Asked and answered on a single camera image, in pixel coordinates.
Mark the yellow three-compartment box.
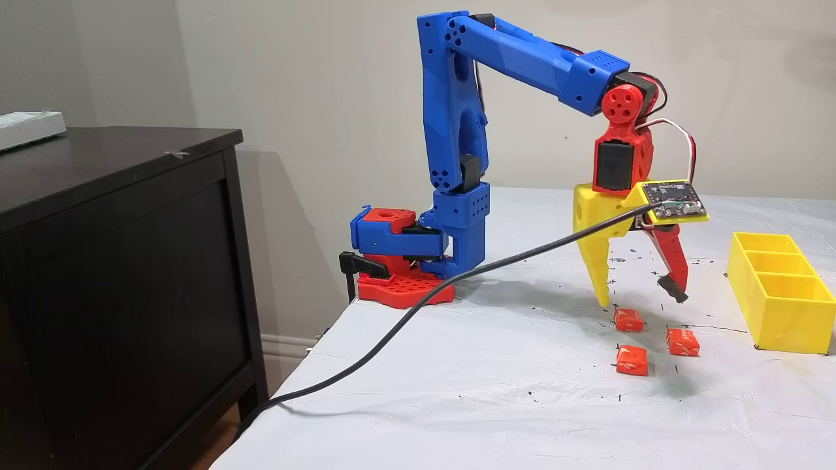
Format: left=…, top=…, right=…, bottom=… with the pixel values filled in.
left=727, top=232, right=836, bottom=356

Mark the white flat box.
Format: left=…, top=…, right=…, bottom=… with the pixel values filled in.
left=0, top=111, right=67, bottom=152

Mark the white plastic table cover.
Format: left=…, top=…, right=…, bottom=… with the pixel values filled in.
left=209, top=186, right=836, bottom=470

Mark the black table clamp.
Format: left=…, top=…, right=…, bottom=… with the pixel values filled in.
left=338, top=251, right=393, bottom=304

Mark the dark wooden cabinet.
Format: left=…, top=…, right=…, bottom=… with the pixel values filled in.
left=0, top=126, right=268, bottom=470

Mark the camera board in yellow mount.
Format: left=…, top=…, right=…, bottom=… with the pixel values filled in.
left=630, top=180, right=710, bottom=227

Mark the black camera cable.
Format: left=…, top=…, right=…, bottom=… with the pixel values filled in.
left=234, top=202, right=664, bottom=437

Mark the white servo wire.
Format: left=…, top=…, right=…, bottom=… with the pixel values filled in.
left=635, top=117, right=698, bottom=187

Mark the dark servo wire loop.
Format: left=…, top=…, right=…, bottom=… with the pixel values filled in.
left=637, top=72, right=669, bottom=119

